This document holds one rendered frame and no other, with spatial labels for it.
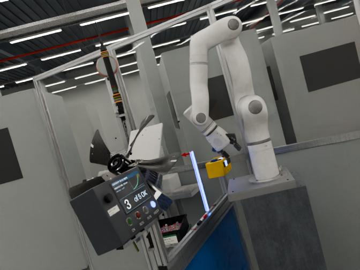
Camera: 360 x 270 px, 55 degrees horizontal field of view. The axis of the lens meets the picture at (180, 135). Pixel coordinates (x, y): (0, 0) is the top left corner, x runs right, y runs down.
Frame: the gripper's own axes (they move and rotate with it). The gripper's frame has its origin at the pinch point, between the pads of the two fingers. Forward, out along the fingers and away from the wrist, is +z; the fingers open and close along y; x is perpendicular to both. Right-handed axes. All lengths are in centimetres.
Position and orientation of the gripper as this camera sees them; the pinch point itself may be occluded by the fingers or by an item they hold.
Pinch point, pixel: (232, 152)
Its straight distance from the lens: 173.6
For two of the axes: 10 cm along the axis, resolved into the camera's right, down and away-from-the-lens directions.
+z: 7.1, 7.1, 0.7
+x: 4.4, -5.2, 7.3
